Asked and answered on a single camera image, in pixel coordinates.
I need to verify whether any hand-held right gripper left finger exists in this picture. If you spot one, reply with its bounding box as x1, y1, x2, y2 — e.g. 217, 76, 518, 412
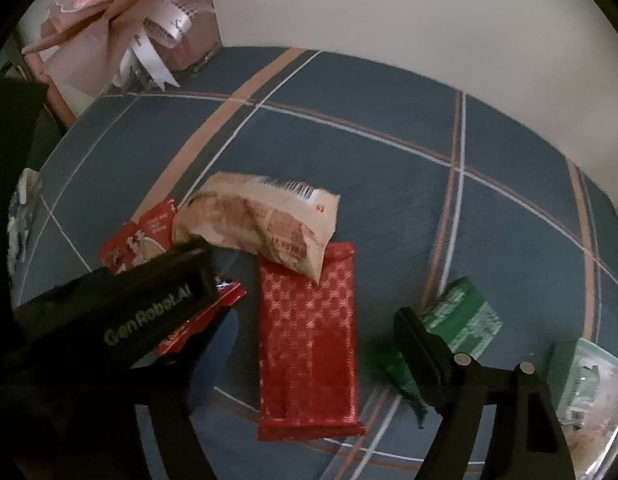
133, 306, 238, 480

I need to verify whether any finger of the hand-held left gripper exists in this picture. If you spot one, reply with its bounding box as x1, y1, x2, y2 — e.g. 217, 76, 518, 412
3, 236, 218, 387

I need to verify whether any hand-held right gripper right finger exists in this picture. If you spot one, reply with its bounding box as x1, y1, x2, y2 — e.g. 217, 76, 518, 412
393, 306, 576, 480

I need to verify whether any green snack packet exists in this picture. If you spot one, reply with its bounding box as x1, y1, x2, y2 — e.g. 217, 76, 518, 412
371, 276, 505, 428

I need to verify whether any red cartoon snack packet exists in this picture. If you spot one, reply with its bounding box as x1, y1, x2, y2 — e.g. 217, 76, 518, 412
98, 198, 247, 358

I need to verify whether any white teal-rimmed tray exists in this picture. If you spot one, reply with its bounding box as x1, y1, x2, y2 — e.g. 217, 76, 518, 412
546, 337, 618, 480

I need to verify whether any red patterned snack packet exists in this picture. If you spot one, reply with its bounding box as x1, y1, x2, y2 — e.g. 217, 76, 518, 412
256, 241, 366, 442

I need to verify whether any beige bread snack packet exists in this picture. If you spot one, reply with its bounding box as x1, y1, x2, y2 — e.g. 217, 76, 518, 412
171, 171, 341, 286

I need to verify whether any white plastic bag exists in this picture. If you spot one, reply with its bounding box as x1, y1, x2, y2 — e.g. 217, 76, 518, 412
6, 167, 44, 266

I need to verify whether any blue plaid bedsheet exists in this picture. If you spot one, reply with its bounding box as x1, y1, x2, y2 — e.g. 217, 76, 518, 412
9, 45, 618, 480

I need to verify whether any brown box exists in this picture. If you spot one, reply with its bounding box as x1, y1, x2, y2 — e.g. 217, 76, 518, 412
159, 0, 222, 73

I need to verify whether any pink flower bouquet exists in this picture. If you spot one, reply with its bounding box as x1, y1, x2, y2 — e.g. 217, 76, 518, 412
21, 0, 270, 92

